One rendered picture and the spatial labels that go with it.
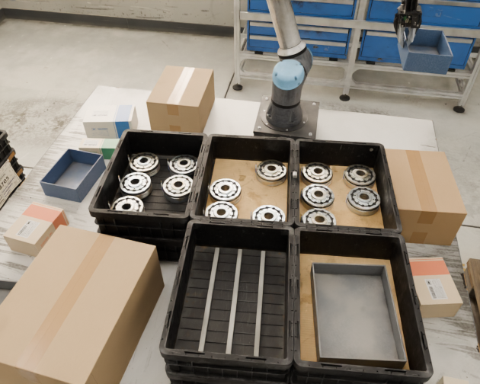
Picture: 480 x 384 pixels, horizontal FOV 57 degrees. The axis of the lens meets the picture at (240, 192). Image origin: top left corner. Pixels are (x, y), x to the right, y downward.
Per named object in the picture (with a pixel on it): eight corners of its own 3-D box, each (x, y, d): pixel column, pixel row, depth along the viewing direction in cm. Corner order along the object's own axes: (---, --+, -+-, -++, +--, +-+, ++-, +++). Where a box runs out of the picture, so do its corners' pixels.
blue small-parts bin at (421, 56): (397, 44, 170) (402, 26, 165) (436, 48, 169) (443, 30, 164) (402, 70, 156) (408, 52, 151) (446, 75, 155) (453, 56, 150)
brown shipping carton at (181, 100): (170, 95, 213) (166, 65, 201) (215, 99, 210) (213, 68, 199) (151, 132, 192) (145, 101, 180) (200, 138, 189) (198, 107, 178)
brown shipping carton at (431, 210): (450, 245, 148) (467, 213, 136) (383, 241, 149) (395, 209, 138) (430, 184, 169) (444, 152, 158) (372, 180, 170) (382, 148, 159)
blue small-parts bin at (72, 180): (81, 203, 162) (75, 189, 157) (44, 195, 165) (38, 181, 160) (106, 168, 176) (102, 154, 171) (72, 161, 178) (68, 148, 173)
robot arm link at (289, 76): (267, 102, 172) (269, 72, 162) (276, 84, 181) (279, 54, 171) (296, 109, 170) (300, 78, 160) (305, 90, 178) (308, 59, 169)
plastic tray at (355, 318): (309, 272, 125) (312, 261, 121) (381, 275, 124) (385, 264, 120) (317, 366, 106) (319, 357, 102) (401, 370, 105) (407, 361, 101)
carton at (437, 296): (454, 316, 129) (463, 302, 124) (414, 318, 129) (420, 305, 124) (434, 270, 141) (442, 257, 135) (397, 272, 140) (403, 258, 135)
